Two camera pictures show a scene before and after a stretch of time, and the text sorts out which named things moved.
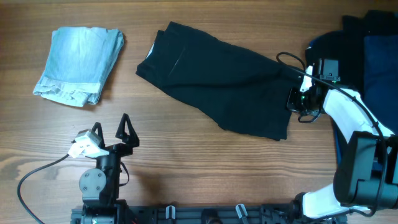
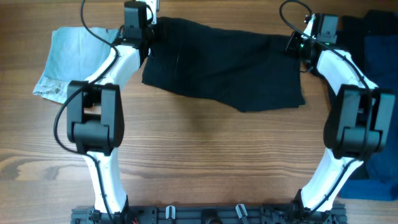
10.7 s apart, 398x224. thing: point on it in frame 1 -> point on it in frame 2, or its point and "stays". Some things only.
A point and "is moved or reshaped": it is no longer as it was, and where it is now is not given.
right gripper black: (291, 102) -> (295, 37)
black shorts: (242, 89) is moved or reshaped
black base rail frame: (272, 213) stays
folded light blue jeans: (79, 61) stays
